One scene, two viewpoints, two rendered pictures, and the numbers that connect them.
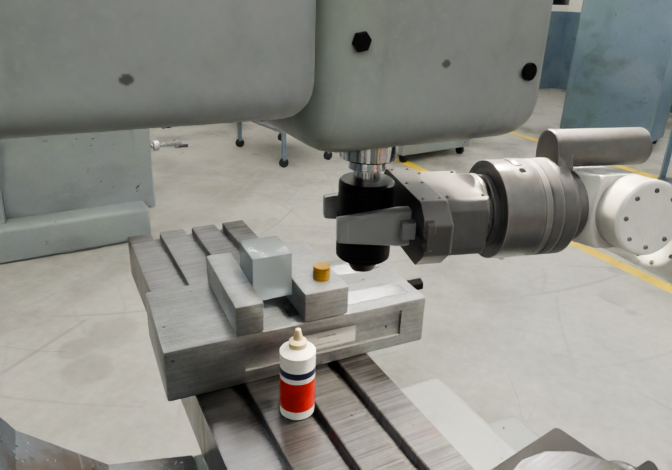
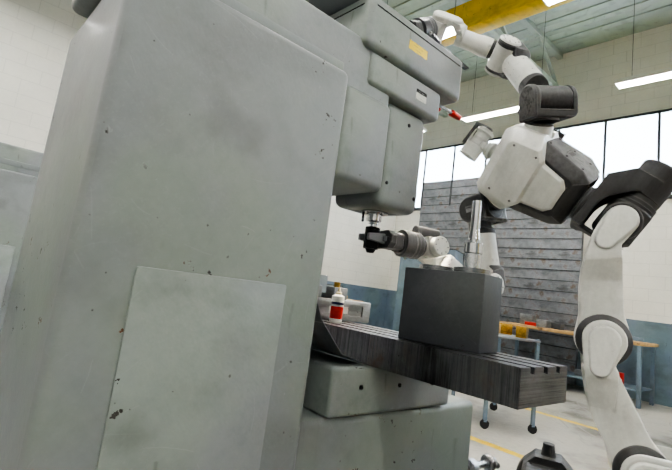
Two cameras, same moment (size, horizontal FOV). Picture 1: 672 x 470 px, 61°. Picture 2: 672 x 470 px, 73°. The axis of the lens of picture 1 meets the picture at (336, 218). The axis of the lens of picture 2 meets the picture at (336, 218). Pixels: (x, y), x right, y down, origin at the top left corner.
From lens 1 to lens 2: 106 cm
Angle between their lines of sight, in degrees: 33
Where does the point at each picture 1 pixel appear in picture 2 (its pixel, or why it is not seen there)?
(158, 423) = not seen: outside the picture
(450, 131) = (399, 207)
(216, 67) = (370, 177)
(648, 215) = (441, 244)
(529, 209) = (413, 239)
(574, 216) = (423, 243)
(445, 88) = (399, 196)
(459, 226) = (397, 239)
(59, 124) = (350, 179)
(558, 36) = (382, 305)
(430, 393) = not seen: hidden behind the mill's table
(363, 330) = (350, 310)
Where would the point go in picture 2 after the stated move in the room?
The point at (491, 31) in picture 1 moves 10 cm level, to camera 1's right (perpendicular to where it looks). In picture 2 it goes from (406, 188) to (436, 194)
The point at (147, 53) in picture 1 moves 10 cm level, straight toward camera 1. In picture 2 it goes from (363, 172) to (385, 166)
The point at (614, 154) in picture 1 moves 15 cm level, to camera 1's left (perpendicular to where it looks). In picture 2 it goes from (431, 233) to (389, 226)
